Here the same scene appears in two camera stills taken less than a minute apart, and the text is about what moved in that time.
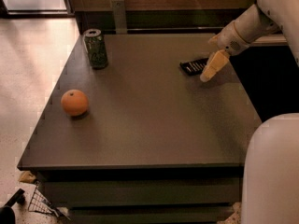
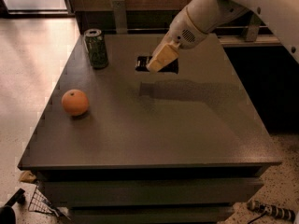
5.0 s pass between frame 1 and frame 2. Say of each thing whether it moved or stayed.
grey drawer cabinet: stayed
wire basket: stayed
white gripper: moved
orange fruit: stayed
